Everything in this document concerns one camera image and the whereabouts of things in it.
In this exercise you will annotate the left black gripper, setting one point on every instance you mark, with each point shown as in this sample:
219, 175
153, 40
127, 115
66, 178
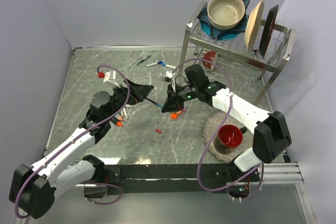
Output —
138, 92

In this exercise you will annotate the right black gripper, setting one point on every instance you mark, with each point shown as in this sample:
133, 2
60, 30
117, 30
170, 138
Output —
173, 103

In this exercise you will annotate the orange highlighter cap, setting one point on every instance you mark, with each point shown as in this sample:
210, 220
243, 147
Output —
174, 116

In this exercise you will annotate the dark blue pen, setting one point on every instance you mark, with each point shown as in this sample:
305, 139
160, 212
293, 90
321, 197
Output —
155, 103

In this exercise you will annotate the black orange highlighter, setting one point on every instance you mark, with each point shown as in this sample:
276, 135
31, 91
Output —
117, 123

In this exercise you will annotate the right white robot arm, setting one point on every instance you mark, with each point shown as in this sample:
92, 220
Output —
270, 131

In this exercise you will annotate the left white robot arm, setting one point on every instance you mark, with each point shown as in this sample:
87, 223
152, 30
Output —
34, 188

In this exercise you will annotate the blue capped white marker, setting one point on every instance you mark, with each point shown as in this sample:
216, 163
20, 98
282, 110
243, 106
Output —
162, 63

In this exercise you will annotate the small red bowl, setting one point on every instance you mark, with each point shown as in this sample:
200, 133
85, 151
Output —
210, 57

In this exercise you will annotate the red black mug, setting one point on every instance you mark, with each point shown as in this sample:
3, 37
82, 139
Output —
229, 137

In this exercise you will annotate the steel dish rack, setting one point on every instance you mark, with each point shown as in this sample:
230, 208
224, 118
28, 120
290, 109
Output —
254, 74

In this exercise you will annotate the teal star shaped plate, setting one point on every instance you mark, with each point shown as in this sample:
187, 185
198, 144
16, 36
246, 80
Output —
222, 35

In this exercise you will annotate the black base bar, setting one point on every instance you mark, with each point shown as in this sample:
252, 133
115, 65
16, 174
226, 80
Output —
168, 178

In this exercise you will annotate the beige ceramic bowl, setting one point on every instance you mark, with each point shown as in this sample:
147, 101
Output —
225, 14

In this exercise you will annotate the beige plate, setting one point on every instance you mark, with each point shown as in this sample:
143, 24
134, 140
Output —
253, 25

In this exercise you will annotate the black plate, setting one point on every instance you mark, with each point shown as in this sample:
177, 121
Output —
267, 31

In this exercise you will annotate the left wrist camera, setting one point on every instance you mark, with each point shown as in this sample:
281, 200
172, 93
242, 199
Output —
108, 76

